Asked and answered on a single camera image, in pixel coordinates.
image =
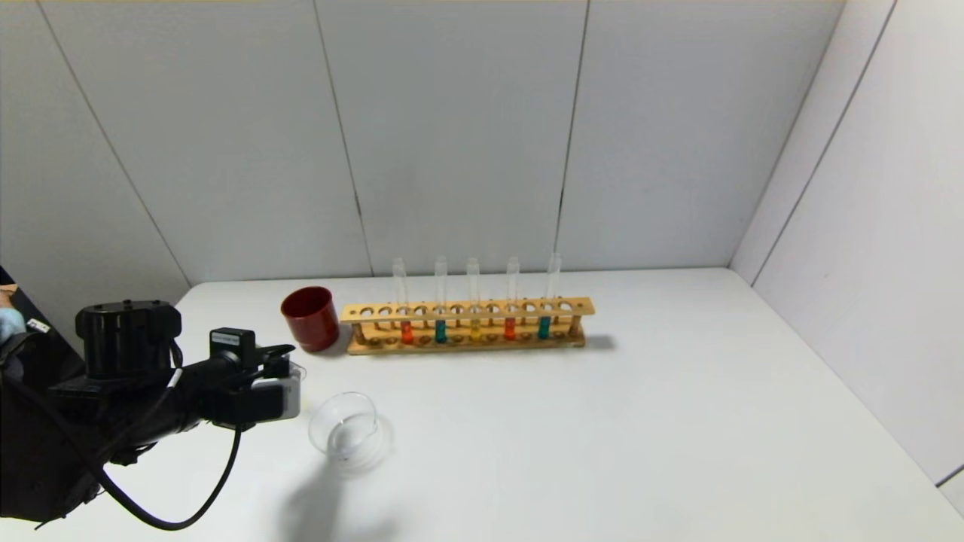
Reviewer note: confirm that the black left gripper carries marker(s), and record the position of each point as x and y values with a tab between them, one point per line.
233	345

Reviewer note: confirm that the yellow pigment test tube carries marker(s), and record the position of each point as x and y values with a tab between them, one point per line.
475	331
297	370

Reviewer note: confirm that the red pigment test tube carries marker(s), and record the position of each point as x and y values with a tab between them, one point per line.
407	333
510	329

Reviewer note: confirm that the orange and black left arm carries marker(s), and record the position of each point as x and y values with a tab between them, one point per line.
128	339

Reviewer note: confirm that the teal pigment test tube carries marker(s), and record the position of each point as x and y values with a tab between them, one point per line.
440	332
544	327

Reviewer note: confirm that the wooden test tube rack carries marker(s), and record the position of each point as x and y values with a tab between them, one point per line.
489	318

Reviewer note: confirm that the dark red cup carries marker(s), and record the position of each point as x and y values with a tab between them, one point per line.
310	320

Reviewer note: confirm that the clear glass beaker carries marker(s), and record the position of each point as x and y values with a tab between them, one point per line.
350	452

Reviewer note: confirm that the black chair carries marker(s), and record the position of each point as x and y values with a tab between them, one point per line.
38	350

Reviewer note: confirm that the seated person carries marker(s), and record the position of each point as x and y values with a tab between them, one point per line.
7	320

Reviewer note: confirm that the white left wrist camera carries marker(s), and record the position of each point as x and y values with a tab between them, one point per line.
271	399

